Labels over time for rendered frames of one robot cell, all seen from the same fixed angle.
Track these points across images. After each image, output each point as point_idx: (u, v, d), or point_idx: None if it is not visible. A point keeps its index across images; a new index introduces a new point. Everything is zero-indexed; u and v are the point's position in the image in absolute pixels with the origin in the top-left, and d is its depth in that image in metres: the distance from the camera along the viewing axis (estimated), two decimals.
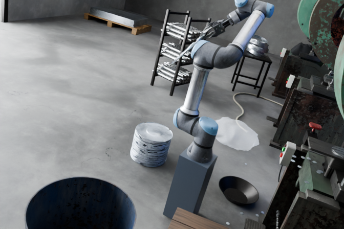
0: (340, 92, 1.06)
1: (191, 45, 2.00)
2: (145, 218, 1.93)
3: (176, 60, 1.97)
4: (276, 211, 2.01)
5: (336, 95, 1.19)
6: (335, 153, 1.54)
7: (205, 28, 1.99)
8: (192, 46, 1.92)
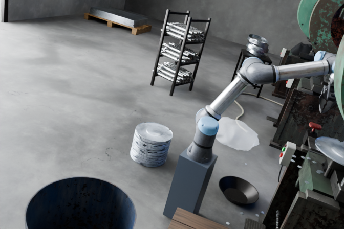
0: (340, 92, 1.06)
1: (333, 146, 1.60)
2: (145, 218, 1.93)
3: None
4: (276, 211, 2.01)
5: (336, 95, 1.19)
6: None
7: (330, 107, 1.84)
8: (324, 138, 1.68)
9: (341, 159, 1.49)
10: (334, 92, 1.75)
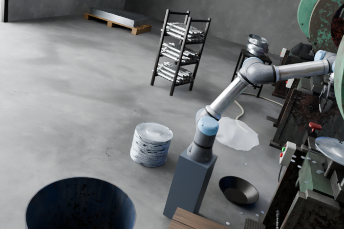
0: (340, 92, 1.06)
1: None
2: (145, 218, 1.93)
3: (341, 164, 1.44)
4: (276, 211, 2.01)
5: (336, 95, 1.19)
6: None
7: (330, 106, 1.84)
8: None
9: None
10: (334, 91, 1.75)
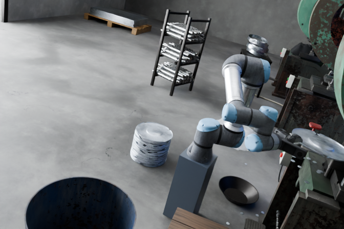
0: (340, 92, 1.06)
1: (326, 142, 1.60)
2: (145, 218, 1.93)
3: None
4: (276, 211, 2.01)
5: (336, 95, 1.19)
6: None
7: None
8: (339, 145, 1.63)
9: (302, 135, 1.60)
10: (293, 149, 1.39)
